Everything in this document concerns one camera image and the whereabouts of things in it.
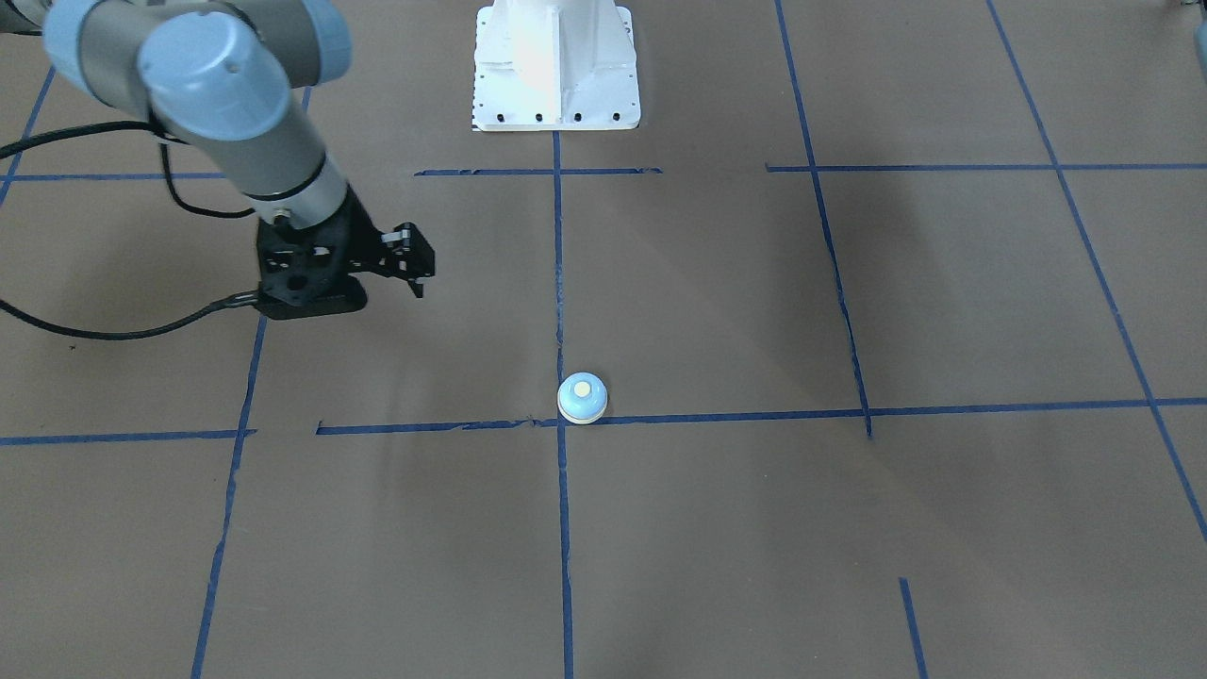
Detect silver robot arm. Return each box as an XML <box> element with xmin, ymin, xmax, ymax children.
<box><xmin>2</xmin><ymin>1</ymin><xmax>435</xmax><ymax>306</ymax></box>

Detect blue and cream bell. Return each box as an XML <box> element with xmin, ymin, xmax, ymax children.
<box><xmin>555</xmin><ymin>373</ymin><xmax>610</xmax><ymax>425</ymax></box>

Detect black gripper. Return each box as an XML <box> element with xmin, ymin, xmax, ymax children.
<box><xmin>333</xmin><ymin>189</ymin><xmax>437</xmax><ymax>298</ymax></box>

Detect brown paper table cover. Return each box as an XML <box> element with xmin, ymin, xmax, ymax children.
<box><xmin>2</xmin><ymin>1</ymin><xmax>1205</xmax><ymax>678</ymax></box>

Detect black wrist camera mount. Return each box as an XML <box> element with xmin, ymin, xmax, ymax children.
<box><xmin>253</xmin><ymin>215</ymin><xmax>368</xmax><ymax>321</ymax></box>

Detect black camera cable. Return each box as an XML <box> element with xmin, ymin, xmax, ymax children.
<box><xmin>0</xmin><ymin>118</ymin><xmax>274</xmax><ymax>343</ymax></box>

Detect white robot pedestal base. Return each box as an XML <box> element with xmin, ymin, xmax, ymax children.
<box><xmin>471</xmin><ymin>1</ymin><xmax>642</xmax><ymax>133</ymax></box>

